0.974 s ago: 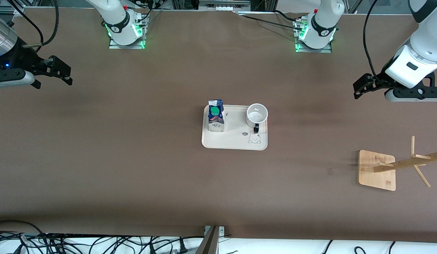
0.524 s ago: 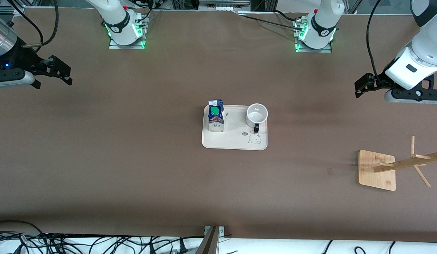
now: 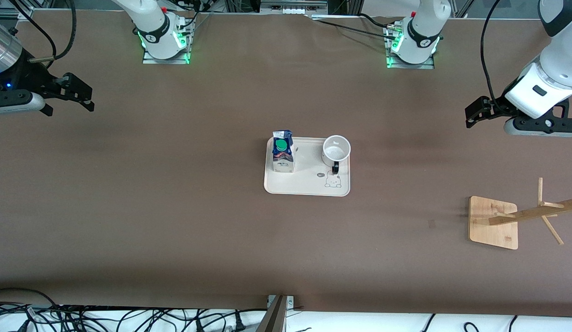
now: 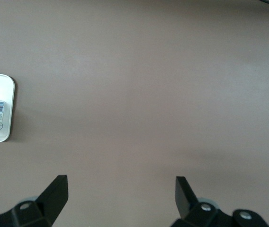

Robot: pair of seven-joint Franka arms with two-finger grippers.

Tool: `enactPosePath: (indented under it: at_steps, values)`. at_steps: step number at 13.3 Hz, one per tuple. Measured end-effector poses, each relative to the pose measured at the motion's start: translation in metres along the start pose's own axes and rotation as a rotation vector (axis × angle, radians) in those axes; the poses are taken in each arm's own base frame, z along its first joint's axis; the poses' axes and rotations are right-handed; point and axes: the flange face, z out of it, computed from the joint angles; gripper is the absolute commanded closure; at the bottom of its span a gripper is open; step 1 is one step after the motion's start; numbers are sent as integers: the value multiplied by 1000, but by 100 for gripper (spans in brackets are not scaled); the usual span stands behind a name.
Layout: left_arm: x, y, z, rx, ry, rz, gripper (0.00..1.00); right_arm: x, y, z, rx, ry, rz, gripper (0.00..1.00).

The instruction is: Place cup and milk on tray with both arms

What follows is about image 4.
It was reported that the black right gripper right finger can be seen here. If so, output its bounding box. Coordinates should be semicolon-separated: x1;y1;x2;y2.
176;176;198;219

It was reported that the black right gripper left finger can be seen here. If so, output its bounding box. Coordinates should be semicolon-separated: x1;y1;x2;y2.
37;175;69;224

